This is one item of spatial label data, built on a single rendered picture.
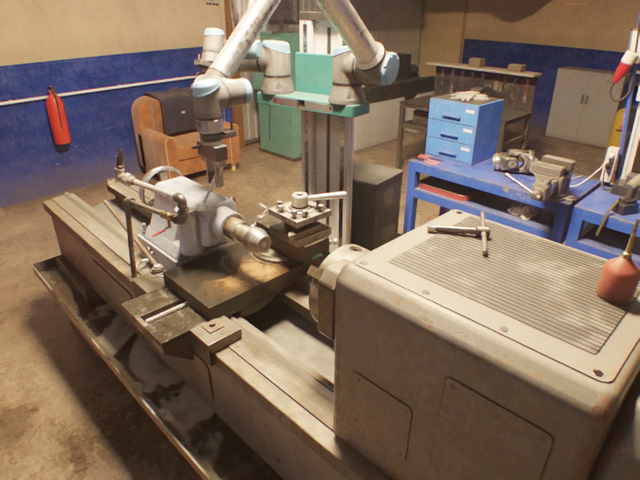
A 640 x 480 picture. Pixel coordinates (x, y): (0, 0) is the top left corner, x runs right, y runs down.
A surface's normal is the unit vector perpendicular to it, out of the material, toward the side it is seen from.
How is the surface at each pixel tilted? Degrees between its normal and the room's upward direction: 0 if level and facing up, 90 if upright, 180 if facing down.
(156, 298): 0
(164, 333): 0
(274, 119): 90
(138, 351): 0
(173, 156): 90
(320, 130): 90
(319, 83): 90
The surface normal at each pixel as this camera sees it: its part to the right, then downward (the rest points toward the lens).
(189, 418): 0.00, -0.89
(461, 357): -0.72, 0.32
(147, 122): 0.70, 0.33
